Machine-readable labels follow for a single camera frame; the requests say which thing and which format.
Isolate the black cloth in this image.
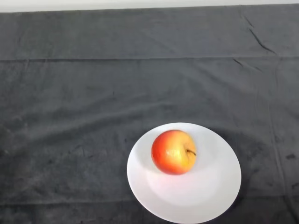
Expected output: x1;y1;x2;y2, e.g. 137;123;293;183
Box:
0;4;299;224

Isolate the white round plate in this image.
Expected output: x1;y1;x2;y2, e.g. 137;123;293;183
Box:
127;122;242;224

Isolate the red yellow apple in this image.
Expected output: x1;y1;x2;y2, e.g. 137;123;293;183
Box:
151;130;197;175

